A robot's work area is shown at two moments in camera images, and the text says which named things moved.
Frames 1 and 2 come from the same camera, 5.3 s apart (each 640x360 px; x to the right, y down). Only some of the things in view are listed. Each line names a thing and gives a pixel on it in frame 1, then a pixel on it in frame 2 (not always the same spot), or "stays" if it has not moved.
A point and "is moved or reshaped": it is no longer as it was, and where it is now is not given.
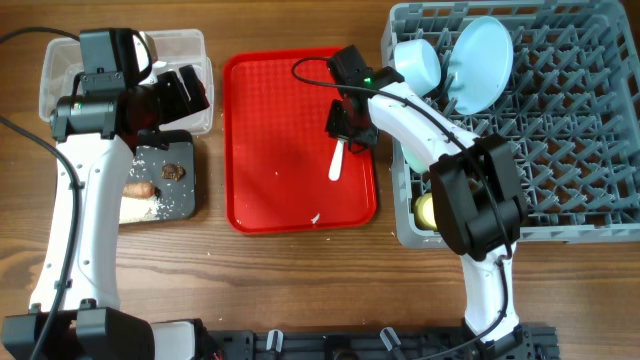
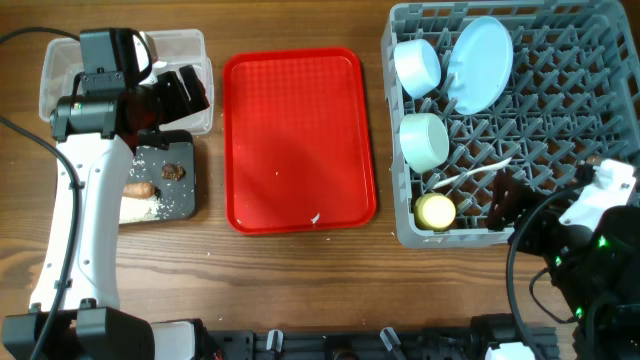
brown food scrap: [173, 171] stays
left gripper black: [179, 106] stays
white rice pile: [140, 209] stays
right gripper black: [368, 137] -> [540, 215]
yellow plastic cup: [424, 212] stays
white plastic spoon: [335, 169] is moved or reshaped
